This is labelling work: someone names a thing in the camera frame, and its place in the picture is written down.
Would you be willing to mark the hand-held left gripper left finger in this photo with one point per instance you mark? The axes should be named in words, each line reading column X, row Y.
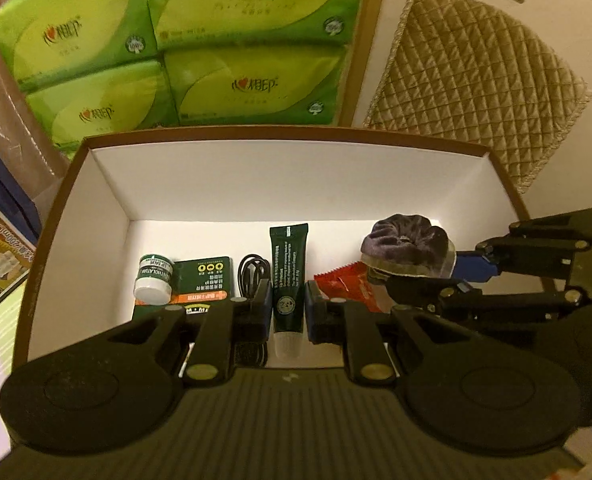
column 263, row 307

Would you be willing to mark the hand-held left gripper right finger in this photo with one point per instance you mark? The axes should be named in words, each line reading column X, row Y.
column 314, row 312

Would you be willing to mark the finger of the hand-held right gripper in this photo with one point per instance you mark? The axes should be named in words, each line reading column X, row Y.
column 473, row 266
column 425, row 295

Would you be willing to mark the red foil packet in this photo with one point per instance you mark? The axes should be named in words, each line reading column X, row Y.
column 346, row 282

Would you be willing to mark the dark green cream tube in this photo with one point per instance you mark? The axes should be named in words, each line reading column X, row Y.
column 288, row 270

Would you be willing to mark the dark velvet scrunchie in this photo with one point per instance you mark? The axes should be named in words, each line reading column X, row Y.
column 405, row 245

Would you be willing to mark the green balm jar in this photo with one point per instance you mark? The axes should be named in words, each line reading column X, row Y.
column 201, row 275

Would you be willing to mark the brown cardboard storage box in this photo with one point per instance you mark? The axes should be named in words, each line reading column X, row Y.
column 286, row 180

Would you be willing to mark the chair with beige quilted cover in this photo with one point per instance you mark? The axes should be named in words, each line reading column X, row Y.
column 475, row 80

